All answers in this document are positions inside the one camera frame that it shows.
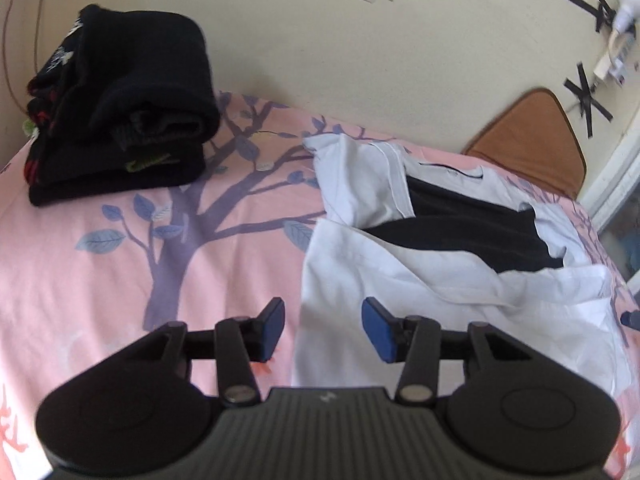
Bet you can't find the white window frame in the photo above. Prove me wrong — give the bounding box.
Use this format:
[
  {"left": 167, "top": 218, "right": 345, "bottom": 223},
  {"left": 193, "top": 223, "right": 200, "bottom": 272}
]
[{"left": 577, "top": 130, "right": 640, "bottom": 233}]

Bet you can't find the black folded sweater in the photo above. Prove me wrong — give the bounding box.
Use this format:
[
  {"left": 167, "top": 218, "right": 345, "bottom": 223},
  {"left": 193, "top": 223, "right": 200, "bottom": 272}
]
[{"left": 65, "top": 4, "right": 222, "bottom": 153}]

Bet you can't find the white t-shirt with black panel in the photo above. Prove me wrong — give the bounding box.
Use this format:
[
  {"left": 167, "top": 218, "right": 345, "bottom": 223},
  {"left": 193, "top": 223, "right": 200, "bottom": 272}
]
[{"left": 291, "top": 132, "right": 628, "bottom": 396}]

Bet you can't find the thin brown wall cable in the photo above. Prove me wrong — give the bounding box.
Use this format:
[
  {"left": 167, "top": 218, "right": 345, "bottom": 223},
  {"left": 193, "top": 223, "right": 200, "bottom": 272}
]
[{"left": 2, "top": 0, "right": 47, "bottom": 113}]

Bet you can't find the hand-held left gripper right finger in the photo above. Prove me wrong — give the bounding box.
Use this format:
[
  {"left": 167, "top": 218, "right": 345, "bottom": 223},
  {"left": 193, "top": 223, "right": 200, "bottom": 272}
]
[{"left": 361, "top": 297, "right": 538, "bottom": 407}]

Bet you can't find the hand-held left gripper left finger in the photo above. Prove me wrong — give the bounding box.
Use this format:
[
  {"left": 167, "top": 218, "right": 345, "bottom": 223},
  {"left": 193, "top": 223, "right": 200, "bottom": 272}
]
[{"left": 127, "top": 297, "right": 287, "bottom": 407}]

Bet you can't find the pink tree-print bedsheet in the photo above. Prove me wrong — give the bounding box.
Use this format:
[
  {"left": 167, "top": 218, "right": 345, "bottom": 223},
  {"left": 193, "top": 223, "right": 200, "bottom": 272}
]
[{"left": 0, "top": 91, "right": 640, "bottom": 480}]

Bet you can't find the white plug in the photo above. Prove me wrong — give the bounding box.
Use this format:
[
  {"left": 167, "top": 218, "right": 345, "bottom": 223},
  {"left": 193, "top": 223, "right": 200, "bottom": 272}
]
[{"left": 611, "top": 0, "right": 640, "bottom": 33}]

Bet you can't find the brown cushion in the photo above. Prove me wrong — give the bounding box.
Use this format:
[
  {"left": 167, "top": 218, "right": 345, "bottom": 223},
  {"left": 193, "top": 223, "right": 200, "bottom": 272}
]
[{"left": 462, "top": 88, "right": 587, "bottom": 200}]

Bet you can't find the white power strip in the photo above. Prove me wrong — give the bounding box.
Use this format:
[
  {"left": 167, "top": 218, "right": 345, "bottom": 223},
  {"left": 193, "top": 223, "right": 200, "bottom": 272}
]
[{"left": 593, "top": 30, "right": 638, "bottom": 86}]

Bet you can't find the black tape cross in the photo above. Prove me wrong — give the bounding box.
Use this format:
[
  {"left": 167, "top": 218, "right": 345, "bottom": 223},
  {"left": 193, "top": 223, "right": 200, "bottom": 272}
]
[
  {"left": 563, "top": 62, "right": 615, "bottom": 139},
  {"left": 562, "top": 0, "right": 619, "bottom": 34}
]

